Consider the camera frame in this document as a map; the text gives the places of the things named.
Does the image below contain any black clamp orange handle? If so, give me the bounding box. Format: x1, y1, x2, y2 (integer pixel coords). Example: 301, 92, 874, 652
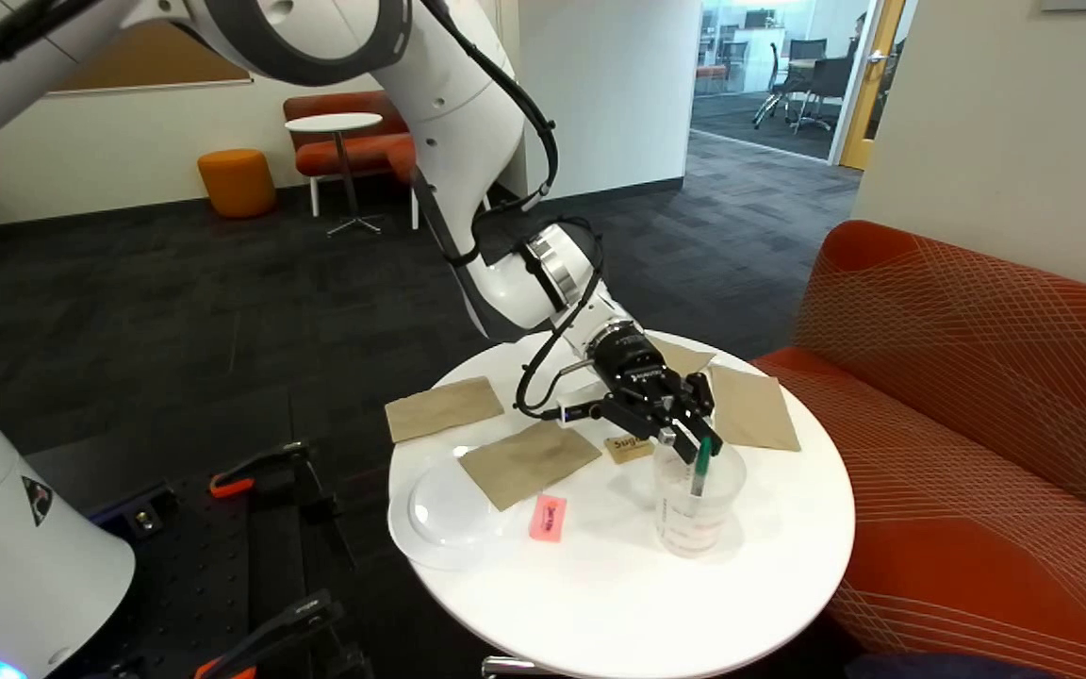
189, 591, 349, 679
203, 436, 351, 562

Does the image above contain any black robot platform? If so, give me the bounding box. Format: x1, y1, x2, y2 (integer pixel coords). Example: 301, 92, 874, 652
20, 382, 396, 679

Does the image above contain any small white round table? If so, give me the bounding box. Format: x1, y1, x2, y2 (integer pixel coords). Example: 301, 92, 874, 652
282, 109, 384, 240

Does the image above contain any orange fabric sofa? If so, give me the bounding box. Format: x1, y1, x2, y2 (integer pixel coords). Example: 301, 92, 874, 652
752, 217, 1086, 679

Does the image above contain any brown cork board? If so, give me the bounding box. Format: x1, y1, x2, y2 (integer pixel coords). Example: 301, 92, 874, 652
51, 15, 252, 98

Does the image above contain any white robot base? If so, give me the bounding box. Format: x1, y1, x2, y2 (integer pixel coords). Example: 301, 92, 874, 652
0, 362, 141, 679

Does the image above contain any small brown paper tag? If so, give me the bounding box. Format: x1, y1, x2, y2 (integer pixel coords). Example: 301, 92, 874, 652
599, 429, 655, 466

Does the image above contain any yellow door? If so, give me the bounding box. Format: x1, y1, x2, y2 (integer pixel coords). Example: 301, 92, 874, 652
836, 0, 913, 177

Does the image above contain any brown paper napkin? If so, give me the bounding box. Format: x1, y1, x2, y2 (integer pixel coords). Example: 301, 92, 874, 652
381, 374, 511, 449
651, 334, 719, 382
458, 416, 609, 517
705, 362, 807, 455

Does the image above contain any orange round ottoman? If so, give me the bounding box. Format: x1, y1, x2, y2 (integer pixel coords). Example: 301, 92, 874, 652
198, 148, 279, 222

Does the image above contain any orange lounge chair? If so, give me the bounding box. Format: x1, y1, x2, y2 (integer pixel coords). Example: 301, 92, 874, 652
384, 129, 430, 232
279, 85, 405, 217

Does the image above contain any clear plastic dome lid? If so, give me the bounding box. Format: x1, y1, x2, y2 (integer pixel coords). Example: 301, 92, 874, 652
405, 444, 536, 557

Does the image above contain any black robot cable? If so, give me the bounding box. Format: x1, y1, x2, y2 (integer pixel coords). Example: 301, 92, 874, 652
414, 0, 630, 426

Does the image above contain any black office chair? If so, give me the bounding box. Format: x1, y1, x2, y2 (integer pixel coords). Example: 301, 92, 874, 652
746, 32, 868, 144

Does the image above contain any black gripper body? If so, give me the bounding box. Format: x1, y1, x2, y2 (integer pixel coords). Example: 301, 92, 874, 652
590, 318, 700, 441

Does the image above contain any pink sticky note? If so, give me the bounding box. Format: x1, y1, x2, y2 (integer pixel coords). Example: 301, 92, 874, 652
526, 489, 570, 548

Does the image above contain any clear plastic cup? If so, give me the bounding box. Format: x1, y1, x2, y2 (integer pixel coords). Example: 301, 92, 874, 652
649, 429, 752, 557

